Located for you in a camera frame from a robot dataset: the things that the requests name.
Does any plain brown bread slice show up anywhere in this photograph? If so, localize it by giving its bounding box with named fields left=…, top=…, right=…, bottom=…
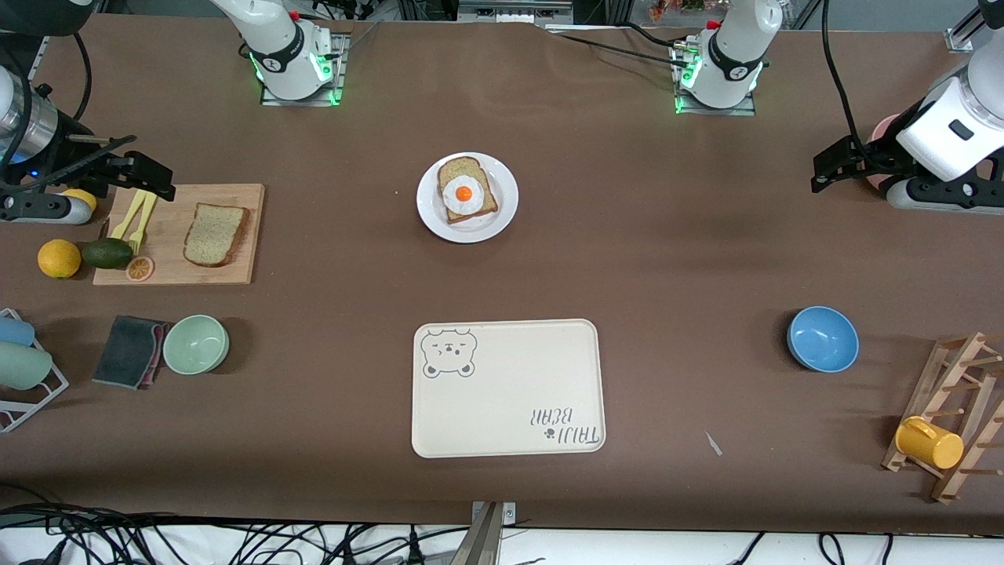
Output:
left=183, top=202, right=251, bottom=268

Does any white round plate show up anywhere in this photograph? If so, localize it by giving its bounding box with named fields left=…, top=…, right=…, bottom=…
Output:
left=417, top=151, right=519, bottom=244

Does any pink bowl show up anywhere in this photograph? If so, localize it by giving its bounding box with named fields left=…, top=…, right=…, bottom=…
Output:
left=866, top=114, right=904, bottom=190

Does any wooden cutting board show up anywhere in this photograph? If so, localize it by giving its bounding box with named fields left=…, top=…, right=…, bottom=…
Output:
left=93, top=184, right=266, bottom=286

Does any dark green avocado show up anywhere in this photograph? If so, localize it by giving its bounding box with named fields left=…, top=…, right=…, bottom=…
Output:
left=82, top=238, right=135, bottom=270

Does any lemon lower left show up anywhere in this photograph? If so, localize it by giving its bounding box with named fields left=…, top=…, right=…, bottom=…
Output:
left=37, top=239, right=82, bottom=279

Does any pale green bowl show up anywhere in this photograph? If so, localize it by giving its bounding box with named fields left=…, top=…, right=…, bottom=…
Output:
left=162, top=315, right=231, bottom=376

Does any aluminium corner profile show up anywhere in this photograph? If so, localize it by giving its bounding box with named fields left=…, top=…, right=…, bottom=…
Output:
left=944, top=0, right=1004, bottom=54

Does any dark grey folded cloth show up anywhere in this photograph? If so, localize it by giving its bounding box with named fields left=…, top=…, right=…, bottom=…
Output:
left=92, top=315, right=170, bottom=391

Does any blue bowl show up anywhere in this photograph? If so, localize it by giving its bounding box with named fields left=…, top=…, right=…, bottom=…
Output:
left=787, top=306, right=860, bottom=374

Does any light blue cup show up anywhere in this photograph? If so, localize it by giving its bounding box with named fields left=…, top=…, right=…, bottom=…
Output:
left=0, top=315, right=36, bottom=348

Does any pale green cup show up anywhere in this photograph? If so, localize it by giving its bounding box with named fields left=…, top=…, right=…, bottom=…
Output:
left=0, top=342, right=54, bottom=392

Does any wooden mug rack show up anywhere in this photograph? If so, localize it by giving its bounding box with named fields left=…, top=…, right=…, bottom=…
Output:
left=881, top=331, right=1004, bottom=505

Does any yellow mug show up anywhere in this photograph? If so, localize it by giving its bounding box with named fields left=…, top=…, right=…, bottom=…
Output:
left=895, top=416, right=965, bottom=471

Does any bread slice under egg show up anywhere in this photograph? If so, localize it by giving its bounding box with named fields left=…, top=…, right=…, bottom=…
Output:
left=437, top=156, right=500, bottom=225

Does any fried egg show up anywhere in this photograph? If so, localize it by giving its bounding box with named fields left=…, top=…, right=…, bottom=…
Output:
left=442, top=176, right=486, bottom=217

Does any cream bear print tray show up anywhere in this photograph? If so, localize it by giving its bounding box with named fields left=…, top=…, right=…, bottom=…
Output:
left=411, top=319, right=607, bottom=459

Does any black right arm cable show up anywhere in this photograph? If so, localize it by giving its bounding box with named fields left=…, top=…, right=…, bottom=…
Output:
left=69, top=31, right=94, bottom=122

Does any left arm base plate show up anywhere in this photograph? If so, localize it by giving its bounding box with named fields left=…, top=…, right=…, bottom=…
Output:
left=672, top=39, right=758, bottom=117

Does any white wire rack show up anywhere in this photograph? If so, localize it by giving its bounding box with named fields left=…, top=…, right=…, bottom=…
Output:
left=0, top=308, right=70, bottom=434

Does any black cable on table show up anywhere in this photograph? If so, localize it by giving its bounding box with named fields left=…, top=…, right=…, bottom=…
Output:
left=549, top=26, right=693, bottom=69

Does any black floor cable bundle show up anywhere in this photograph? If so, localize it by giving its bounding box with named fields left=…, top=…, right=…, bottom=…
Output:
left=0, top=502, right=471, bottom=565

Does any grey metal frame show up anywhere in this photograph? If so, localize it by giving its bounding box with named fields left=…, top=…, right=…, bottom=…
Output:
left=457, top=0, right=575, bottom=25

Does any metal table clamp bracket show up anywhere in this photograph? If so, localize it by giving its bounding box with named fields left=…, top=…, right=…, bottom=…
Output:
left=447, top=501, right=518, bottom=565

